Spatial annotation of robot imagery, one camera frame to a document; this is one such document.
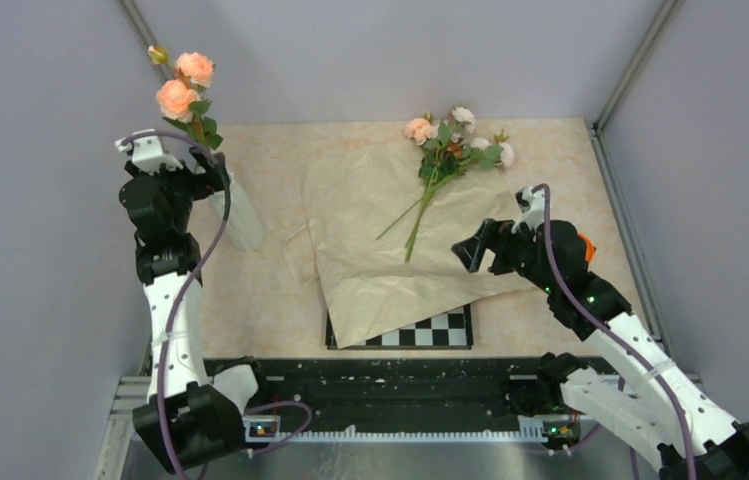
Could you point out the pink rose flower stem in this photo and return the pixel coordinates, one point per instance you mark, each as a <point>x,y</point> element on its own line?
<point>435,138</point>

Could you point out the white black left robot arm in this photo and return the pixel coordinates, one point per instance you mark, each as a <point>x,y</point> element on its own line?
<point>190,417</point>

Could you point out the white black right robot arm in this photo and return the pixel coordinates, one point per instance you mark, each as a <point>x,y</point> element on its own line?
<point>667,419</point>

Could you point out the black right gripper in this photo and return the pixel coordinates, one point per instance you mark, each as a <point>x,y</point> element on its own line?
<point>472,250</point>

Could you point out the aluminium front rail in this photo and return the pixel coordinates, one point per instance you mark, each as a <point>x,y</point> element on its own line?
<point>407,411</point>

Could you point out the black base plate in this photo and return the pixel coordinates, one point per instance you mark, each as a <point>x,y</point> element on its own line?
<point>380,391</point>

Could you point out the orange kraft wrapping paper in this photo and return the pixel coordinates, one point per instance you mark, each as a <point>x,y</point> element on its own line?
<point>382,265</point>

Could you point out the black white checkerboard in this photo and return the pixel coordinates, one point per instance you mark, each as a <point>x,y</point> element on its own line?
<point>451,330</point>

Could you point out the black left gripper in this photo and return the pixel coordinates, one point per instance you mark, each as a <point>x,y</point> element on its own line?
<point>204,184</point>

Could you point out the white rose flower stem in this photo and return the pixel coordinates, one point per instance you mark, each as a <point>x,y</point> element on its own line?
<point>477,152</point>

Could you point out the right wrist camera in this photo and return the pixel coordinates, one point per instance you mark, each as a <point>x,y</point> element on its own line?
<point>531,202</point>

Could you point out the orange rose flower stem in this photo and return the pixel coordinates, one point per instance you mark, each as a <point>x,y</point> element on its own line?
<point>182,100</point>

